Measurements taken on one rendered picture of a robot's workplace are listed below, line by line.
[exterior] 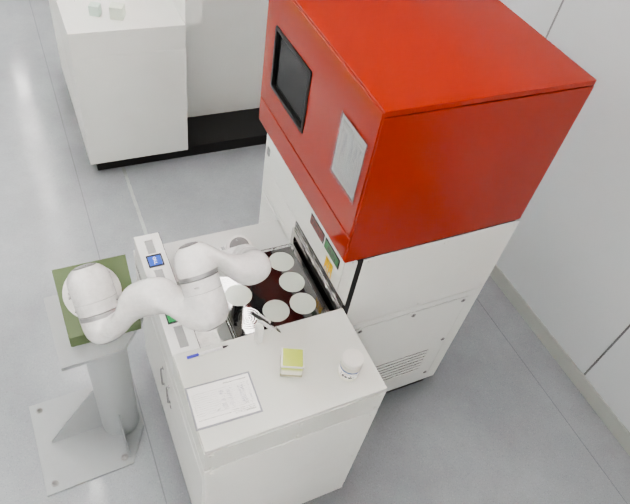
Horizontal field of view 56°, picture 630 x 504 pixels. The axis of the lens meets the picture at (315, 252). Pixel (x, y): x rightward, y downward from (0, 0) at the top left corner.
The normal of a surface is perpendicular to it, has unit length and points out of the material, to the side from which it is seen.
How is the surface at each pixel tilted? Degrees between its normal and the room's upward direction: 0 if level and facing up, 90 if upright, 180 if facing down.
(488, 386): 0
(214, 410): 0
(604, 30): 90
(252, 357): 0
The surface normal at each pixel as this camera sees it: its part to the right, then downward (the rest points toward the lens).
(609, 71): -0.91, 0.22
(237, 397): 0.14, -0.66
